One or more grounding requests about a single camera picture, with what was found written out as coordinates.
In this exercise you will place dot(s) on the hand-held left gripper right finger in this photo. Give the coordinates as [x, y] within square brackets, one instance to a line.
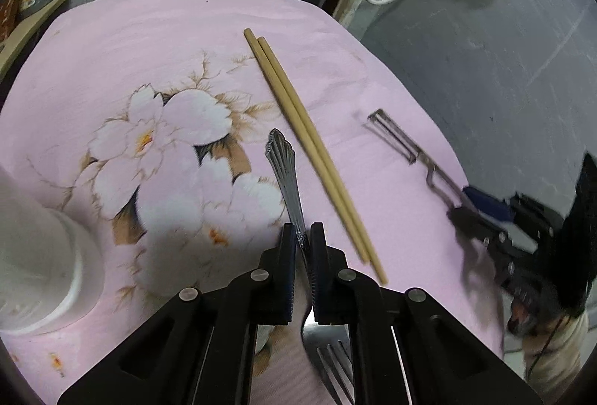
[319, 283]

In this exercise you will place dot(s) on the pink floral tablecloth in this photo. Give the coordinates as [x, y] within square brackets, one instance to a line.
[186, 59]

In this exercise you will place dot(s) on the light wooden chopstick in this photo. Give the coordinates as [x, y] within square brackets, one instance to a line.
[297, 108]
[285, 104]

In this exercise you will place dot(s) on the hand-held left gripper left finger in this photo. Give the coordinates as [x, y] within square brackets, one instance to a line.
[289, 283]

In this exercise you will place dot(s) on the metal peeler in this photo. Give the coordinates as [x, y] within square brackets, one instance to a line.
[396, 136]

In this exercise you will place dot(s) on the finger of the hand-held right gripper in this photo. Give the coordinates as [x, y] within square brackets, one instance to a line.
[471, 223]
[487, 205]

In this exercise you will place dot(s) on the person's right forearm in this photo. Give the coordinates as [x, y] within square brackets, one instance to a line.
[557, 349]

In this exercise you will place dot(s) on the white plastic utensil basket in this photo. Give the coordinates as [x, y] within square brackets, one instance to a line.
[32, 255]

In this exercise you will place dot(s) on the ornate metal fork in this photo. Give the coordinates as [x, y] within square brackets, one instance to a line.
[287, 181]

